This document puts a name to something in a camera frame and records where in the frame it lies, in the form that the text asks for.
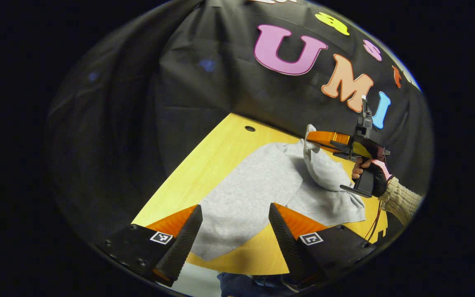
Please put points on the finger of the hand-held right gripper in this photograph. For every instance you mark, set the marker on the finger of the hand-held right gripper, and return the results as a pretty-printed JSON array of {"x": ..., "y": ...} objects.
[{"x": 328, "y": 138}]

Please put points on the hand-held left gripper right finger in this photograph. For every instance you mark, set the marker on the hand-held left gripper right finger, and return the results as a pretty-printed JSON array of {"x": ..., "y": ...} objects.
[{"x": 287, "y": 247}]

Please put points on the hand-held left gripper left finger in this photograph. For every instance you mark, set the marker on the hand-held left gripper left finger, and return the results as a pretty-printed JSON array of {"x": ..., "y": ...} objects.
[{"x": 182, "y": 247}]

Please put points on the grey sweater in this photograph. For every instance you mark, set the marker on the grey sweater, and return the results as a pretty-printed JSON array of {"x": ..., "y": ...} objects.
[{"x": 254, "y": 189}]

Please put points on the person's blue jeans leg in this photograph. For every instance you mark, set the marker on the person's blue jeans leg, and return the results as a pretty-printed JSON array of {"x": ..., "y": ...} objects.
[{"x": 237, "y": 284}]

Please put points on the black backdrop cloth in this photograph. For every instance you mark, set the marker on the black backdrop cloth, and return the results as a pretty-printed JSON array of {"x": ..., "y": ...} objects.
[{"x": 179, "y": 82}]

